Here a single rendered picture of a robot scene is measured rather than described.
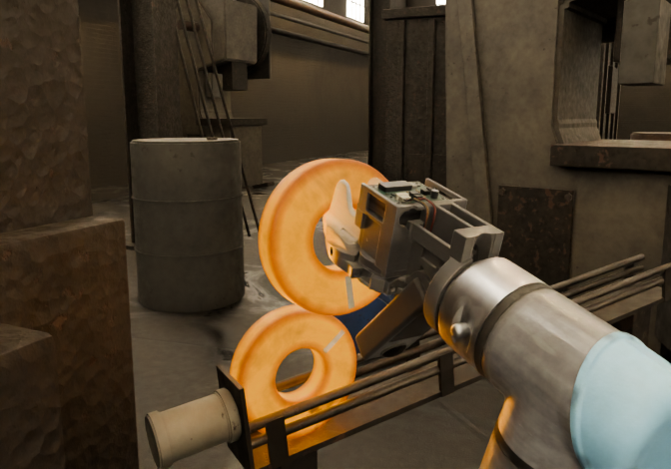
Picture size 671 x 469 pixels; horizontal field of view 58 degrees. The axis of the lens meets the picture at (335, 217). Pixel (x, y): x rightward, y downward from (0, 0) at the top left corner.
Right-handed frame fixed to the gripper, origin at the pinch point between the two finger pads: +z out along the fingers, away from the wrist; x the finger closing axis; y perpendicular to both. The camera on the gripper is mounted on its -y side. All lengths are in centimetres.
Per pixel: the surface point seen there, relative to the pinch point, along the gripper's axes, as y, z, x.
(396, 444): -111, 61, -73
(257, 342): -16.3, 3.9, 5.5
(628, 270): -20, 7, -68
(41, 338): -13.0, 6.9, 26.7
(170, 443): -24.1, 0.5, 16.0
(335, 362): -20.7, 2.6, -4.4
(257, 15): -55, 772, -319
